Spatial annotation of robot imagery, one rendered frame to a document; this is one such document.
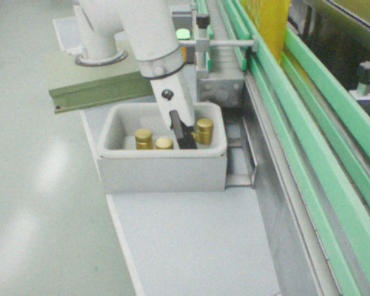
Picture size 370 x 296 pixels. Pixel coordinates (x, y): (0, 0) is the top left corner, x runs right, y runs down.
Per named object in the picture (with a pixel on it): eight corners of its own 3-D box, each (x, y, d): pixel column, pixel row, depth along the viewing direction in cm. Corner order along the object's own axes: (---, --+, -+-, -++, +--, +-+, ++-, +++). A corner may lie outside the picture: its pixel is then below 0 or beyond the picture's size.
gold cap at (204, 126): (216, 138, 69) (216, 121, 67) (206, 146, 67) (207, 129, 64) (202, 133, 71) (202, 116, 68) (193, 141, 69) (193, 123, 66)
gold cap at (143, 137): (135, 156, 64) (132, 138, 62) (137, 145, 67) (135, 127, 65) (153, 156, 65) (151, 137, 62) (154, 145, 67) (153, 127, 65)
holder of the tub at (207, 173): (253, 190, 59) (259, 157, 55) (103, 193, 59) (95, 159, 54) (240, 137, 73) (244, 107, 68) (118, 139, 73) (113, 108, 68)
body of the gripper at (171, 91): (183, 68, 49) (201, 127, 56) (182, 45, 57) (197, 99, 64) (136, 80, 50) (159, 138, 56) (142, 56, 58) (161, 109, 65)
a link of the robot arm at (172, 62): (179, 56, 48) (185, 73, 50) (179, 37, 55) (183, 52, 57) (132, 69, 49) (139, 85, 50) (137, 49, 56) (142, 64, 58)
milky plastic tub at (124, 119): (225, 190, 59) (229, 152, 54) (102, 191, 59) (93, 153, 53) (217, 136, 73) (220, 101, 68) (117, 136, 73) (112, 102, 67)
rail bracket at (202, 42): (254, 79, 66) (262, 16, 59) (172, 79, 66) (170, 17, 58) (252, 73, 69) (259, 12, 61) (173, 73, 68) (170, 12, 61)
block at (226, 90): (243, 109, 70) (246, 79, 66) (199, 109, 70) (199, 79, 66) (240, 101, 73) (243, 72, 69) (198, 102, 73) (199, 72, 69)
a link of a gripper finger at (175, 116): (179, 131, 52) (186, 143, 57) (173, 90, 55) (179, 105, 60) (173, 132, 52) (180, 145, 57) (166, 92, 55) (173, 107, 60)
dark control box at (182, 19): (192, 38, 129) (192, 16, 124) (172, 38, 129) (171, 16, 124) (191, 31, 136) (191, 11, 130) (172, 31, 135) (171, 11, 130)
